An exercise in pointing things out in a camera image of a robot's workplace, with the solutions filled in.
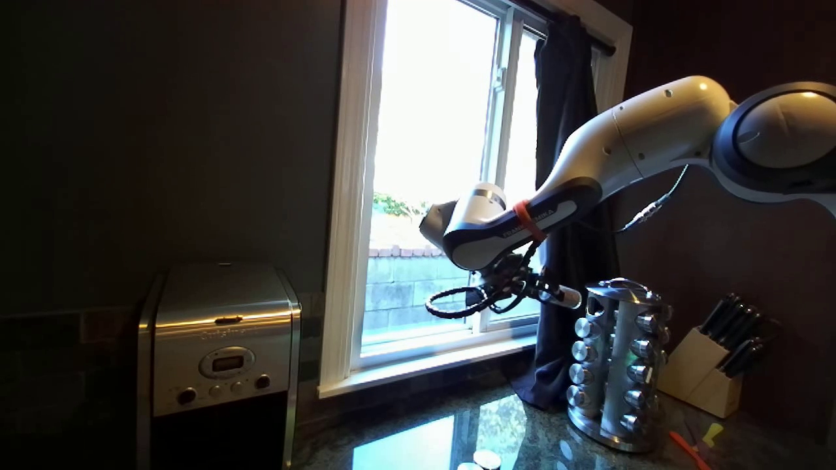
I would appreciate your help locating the steel revolving spice rack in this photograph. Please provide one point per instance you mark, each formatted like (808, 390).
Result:
(620, 366)

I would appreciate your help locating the orange plastic spatula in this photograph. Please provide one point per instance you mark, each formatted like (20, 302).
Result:
(688, 451)

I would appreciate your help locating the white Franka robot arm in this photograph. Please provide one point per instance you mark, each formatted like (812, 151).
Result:
(654, 132)

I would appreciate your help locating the white framed window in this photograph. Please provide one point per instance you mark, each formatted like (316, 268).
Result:
(436, 132)

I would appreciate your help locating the wooden knife block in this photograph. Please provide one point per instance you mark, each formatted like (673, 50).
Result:
(697, 383)

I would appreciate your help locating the dark window curtain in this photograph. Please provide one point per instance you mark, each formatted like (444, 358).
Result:
(562, 80)

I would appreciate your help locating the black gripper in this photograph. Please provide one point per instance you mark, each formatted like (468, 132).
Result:
(508, 283)

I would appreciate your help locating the stainless steel coffee maker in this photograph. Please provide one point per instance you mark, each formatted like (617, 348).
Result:
(225, 348)

